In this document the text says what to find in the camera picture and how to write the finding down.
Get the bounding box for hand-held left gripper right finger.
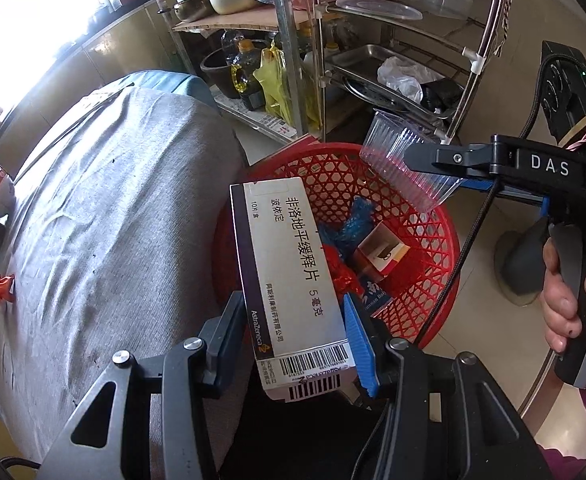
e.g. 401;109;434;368
342;294;549;480

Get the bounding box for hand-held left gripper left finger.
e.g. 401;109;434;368
38;290;248;480

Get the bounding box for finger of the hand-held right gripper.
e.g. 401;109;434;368
404;141;499;181
453;177;546;207

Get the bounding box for clear plastic cup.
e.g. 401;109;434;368
359;110;461;213

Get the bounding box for white medicine box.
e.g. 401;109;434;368
229;176;358;405

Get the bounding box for orange and red cardboard box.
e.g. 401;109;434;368
350;222;409;276

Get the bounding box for red plastic mesh basket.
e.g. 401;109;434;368
212;142;461;351

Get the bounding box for blue plastic bag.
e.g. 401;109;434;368
318;197;374;261

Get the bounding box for person's right hand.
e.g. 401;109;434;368
542;244;586;356

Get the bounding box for blue printed packet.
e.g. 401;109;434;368
353;272;399;318

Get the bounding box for black plastic bag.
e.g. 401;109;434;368
420;80;465;121

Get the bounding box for white plastic bag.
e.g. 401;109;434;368
377;56;446;103

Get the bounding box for steel tray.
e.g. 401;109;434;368
325;44;466;121

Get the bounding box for grey tablecloth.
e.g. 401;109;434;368
0;87;249;466

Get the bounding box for clear plastic lid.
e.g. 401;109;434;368
335;0;424;23

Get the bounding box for yellow plastic bag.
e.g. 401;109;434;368
252;42;321;131

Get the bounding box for newspaper shelf liner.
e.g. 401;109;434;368
210;85;304;141

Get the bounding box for metal storage rack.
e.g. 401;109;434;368
145;0;519;143

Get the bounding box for cooking oil bottle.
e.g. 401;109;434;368
230;40;265;108

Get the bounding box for cardboard shelf board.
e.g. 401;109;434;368
173;7;314;33

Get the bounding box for black bucket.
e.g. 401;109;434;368
200;40;269;101

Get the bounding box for dark pot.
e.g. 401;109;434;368
173;0;214;23

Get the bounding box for yellow base cabinets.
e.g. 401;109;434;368
80;0;184;91

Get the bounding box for window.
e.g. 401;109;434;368
0;0;114;111

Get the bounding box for black braided cable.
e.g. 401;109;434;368
415;42;554;346

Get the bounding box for red and white cord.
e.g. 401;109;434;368
493;0;520;56

